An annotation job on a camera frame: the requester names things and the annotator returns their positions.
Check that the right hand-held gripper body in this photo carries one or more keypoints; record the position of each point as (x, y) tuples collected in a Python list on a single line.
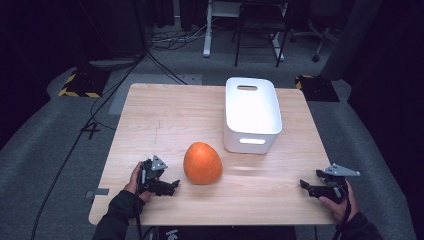
[(335, 181)]

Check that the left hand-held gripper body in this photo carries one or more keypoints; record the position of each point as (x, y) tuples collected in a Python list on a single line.
[(154, 171)]

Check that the orange grapefruit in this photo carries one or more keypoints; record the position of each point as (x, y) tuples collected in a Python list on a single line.
[(202, 164)]

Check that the white plastic storage bin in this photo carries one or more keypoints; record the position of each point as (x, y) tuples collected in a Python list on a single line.
[(251, 110)]

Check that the person's left hand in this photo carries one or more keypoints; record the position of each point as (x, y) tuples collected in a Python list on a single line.
[(132, 181)]

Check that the person's right hand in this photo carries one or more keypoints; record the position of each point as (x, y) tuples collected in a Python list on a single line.
[(340, 208)]

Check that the grey tape piece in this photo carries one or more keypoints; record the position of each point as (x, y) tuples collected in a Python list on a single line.
[(100, 192)]

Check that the black yellow-striped floor plate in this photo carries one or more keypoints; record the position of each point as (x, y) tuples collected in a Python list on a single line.
[(316, 88), (85, 83)]

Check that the black stand base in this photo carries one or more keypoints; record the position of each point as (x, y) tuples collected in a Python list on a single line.
[(110, 61)]

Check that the office swivel chair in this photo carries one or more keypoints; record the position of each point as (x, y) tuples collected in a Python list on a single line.
[(320, 36)]

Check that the grey curtain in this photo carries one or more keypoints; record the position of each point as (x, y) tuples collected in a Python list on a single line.
[(353, 36)]

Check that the black metal chair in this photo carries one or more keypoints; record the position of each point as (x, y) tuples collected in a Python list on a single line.
[(260, 20)]

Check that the white desk frame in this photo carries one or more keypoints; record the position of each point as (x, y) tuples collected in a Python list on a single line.
[(207, 36)]

